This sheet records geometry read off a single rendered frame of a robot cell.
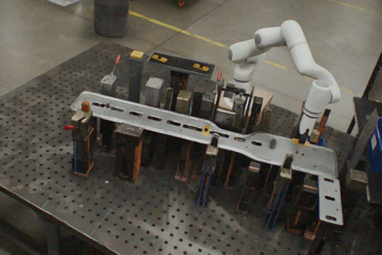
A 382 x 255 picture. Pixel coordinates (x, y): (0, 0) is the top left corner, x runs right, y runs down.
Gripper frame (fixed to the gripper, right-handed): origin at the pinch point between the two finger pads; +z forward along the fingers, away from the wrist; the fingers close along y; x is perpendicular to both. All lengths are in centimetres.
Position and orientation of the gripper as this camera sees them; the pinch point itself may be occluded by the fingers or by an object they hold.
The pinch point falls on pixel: (302, 138)
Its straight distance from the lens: 220.3
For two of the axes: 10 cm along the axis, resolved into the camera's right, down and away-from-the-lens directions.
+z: -1.3, 8.1, 5.7
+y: -2.2, 5.4, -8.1
